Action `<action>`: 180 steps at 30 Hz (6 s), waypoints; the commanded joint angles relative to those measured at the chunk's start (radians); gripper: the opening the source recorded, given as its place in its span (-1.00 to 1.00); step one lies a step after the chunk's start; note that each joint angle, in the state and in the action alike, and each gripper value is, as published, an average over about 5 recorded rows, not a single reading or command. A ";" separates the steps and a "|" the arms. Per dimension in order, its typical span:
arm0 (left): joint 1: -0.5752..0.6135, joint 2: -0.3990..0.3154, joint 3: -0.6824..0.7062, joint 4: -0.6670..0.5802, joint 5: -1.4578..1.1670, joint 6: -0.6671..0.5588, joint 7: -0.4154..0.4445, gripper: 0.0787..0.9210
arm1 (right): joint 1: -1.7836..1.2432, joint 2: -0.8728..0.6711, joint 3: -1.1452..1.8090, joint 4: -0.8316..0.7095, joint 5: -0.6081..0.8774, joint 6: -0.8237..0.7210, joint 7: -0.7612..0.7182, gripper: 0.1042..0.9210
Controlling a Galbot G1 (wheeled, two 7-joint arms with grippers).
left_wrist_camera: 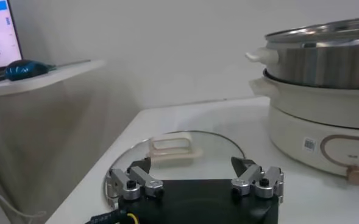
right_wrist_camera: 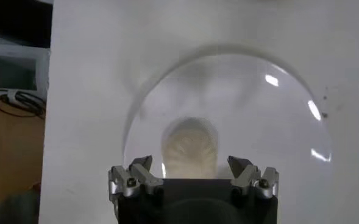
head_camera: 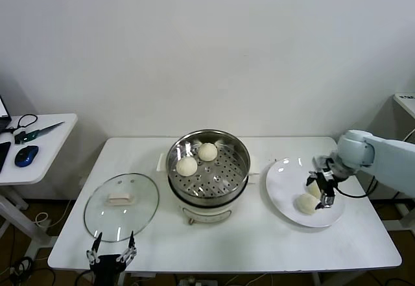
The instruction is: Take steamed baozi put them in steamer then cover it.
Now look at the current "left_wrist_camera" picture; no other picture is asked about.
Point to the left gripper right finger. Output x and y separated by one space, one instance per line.
252 179

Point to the blue computer mouse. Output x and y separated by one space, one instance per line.
25 70

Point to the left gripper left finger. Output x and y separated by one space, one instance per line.
138 179

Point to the stainless steel steamer basket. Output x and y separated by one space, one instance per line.
325 64

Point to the cream electric cooking pot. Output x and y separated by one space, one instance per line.
304 121

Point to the white side table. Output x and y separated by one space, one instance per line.
54 77

